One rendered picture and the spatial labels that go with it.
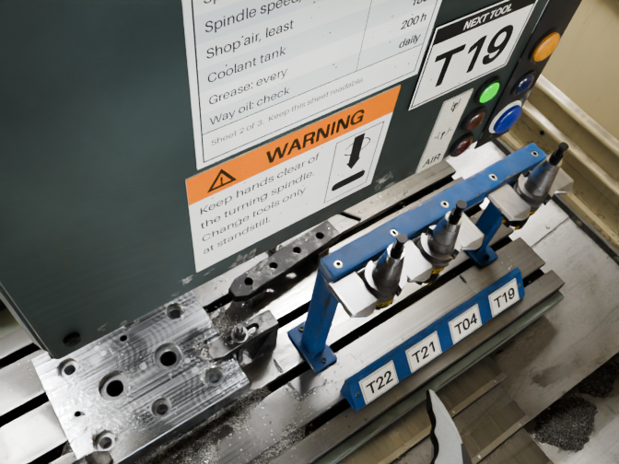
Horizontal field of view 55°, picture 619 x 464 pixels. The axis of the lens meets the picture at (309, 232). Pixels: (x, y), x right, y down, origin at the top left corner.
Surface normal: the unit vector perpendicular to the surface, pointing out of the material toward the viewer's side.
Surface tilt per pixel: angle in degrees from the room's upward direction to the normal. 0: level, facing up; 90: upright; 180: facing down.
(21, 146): 90
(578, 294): 24
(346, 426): 0
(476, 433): 7
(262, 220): 90
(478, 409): 7
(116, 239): 90
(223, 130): 90
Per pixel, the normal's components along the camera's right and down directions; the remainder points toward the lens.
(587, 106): -0.82, 0.43
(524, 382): -0.24, -0.32
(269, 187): 0.56, 0.73
